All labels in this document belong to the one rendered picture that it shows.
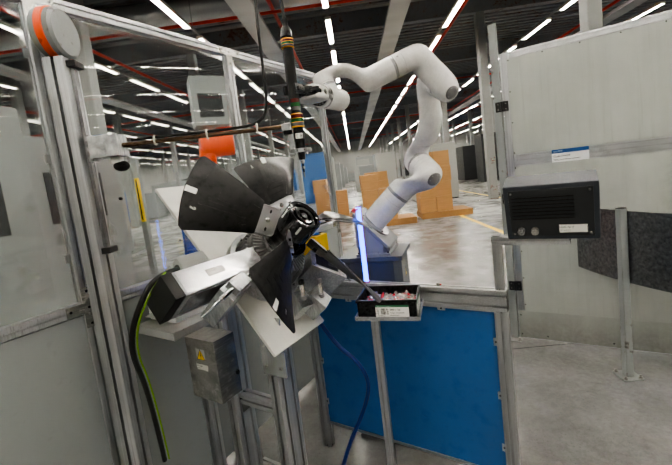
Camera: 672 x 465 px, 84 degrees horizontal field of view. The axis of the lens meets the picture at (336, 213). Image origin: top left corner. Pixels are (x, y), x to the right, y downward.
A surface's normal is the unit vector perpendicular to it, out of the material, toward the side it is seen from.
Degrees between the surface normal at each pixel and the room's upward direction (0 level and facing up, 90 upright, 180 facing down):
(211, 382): 90
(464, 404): 90
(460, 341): 90
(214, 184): 77
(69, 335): 90
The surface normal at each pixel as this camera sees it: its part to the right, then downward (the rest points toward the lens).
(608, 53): -0.52, 0.16
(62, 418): 0.85, -0.05
